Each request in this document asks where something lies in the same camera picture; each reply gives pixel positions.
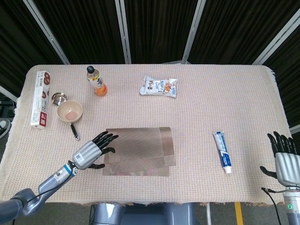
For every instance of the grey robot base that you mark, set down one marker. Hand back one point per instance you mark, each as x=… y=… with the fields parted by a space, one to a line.
x=140 y=215

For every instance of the white snack bag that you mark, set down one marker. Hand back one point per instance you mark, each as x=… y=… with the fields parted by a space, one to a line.
x=157 y=86

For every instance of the black metal stand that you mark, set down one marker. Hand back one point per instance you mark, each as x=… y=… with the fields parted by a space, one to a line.
x=7 y=109

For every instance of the orange drink bottle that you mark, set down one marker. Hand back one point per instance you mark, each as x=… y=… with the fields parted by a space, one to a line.
x=98 y=84

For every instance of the pink beige woven tablecloth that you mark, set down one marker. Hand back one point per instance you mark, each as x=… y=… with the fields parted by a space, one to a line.
x=199 y=112

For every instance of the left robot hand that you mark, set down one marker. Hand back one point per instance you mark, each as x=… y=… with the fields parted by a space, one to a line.
x=87 y=154

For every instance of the brown woven placemat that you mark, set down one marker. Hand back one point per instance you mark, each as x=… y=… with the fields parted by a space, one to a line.
x=145 y=152

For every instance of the white table leg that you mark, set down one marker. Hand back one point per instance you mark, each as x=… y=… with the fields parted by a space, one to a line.
x=208 y=215

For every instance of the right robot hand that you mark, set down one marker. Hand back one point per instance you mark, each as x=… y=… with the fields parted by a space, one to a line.
x=288 y=168

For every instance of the long white red box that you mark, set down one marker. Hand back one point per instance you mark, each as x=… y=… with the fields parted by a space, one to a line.
x=41 y=98

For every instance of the beige bowl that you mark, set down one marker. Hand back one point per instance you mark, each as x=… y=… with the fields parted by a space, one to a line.
x=70 y=110

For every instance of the white blue toothpaste tube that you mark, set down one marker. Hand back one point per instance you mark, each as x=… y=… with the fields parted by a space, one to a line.
x=222 y=150

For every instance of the white partition post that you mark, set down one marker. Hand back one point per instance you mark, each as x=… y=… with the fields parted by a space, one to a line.
x=276 y=44
x=50 y=35
x=8 y=93
x=295 y=129
x=123 y=35
x=193 y=35

